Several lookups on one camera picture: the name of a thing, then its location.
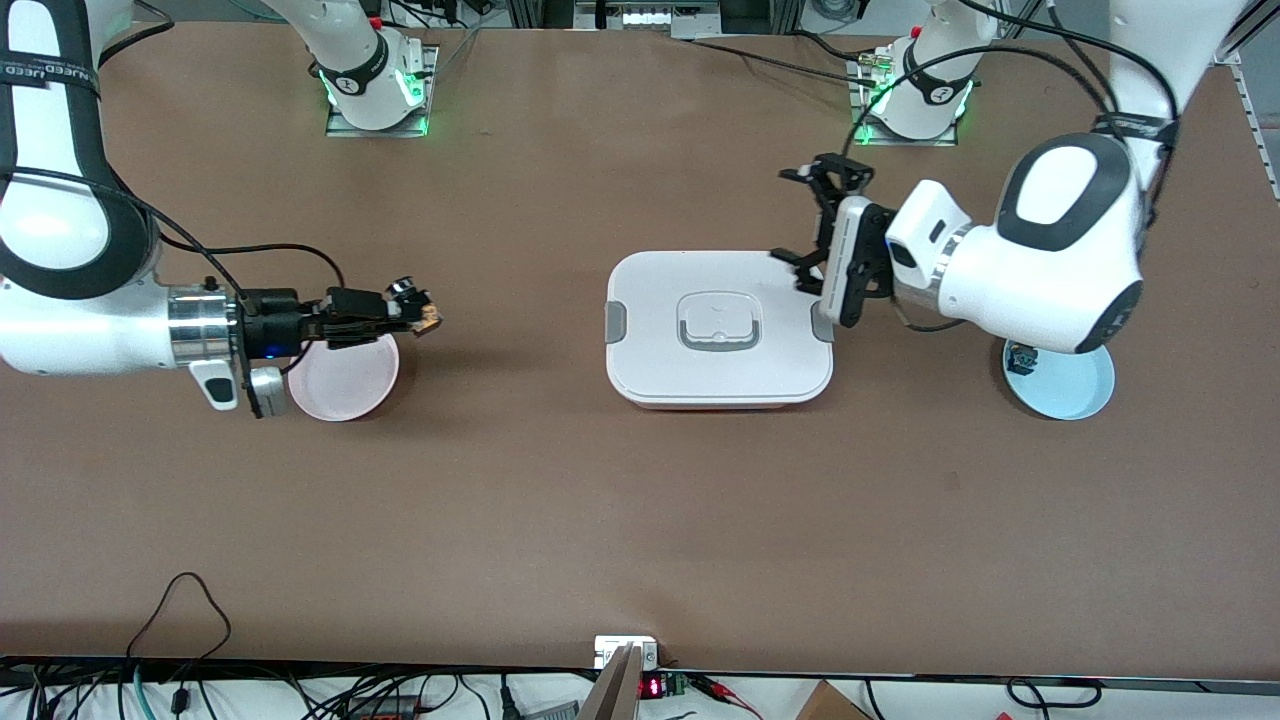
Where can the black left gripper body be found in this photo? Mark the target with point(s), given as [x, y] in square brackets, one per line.
[878, 222]

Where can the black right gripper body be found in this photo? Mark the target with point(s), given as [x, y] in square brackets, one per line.
[275, 322]

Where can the orange push button switch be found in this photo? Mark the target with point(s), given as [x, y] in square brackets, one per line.
[425, 318]

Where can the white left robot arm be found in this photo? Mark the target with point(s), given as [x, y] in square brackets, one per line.
[1050, 270]

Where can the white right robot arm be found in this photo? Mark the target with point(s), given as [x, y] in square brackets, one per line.
[60, 300]

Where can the pink round plate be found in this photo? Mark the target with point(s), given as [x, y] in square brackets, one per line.
[345, 385]

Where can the white lunch box grey clips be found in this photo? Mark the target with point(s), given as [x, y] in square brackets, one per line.
[718, 370]

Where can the light blue round plate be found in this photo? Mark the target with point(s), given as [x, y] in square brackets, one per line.
[1070, 395]

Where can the small white socket box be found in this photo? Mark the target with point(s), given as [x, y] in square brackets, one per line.
[612, 648]

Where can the red and black probe leads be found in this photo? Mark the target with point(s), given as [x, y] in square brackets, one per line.
[725, 692]

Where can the grey slanted bar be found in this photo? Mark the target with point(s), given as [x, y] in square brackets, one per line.
[610, 695]

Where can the brown cardboard piece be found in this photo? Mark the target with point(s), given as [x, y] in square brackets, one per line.
[830, 705]

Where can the red digit display module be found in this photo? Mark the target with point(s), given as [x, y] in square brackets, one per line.
[655, 686]

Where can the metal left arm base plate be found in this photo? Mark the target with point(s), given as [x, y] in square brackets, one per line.
[940, 140]

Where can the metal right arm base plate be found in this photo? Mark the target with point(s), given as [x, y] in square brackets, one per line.
[345, 131]

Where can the green push button switch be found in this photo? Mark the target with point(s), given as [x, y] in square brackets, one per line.
[1022, 360]

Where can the aluminium frame rail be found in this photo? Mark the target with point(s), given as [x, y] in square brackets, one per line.
[1255, 110]

